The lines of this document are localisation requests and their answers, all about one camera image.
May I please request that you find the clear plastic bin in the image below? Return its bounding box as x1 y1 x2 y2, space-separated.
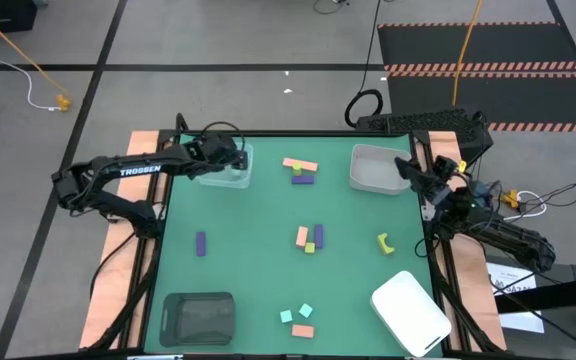
196 142 254 190

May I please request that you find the yellow arch block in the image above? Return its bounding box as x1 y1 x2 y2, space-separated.
376 232 396 256

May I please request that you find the black coiled cable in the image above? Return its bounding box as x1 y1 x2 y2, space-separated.
343 0 385 129

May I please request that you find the green table mat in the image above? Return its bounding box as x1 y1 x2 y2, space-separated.
143 133 444 357

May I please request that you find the black hazard-striped floor mat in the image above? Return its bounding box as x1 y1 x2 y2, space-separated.
376 20 576 135

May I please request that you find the printed white paper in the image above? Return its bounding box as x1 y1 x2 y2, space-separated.
485 260 545 335

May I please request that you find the white cable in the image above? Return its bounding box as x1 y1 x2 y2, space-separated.
0 0 62 112
502 189 549 224

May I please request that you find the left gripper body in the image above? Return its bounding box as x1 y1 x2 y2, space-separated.
195 133 243 169

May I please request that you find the black side table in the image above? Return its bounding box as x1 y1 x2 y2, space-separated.
487 262 576 360

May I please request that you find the dark smoke plastic bin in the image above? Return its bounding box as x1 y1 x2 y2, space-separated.
159 291 237 349

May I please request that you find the grey plastic bin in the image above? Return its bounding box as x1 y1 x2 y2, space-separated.
348 143 413 196

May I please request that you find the long orange block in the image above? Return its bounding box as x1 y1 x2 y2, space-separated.
282 157 320 173

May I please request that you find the black perforated computer tower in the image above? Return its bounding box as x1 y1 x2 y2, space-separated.
355 107 495 164

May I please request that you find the white plastic bin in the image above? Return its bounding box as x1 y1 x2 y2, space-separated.
370 270 453 359

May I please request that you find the yellow cable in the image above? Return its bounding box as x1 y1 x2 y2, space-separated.
451 0 484 107
0 3 72 104

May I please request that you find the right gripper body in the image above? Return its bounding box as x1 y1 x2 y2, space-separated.
410 166 453 207

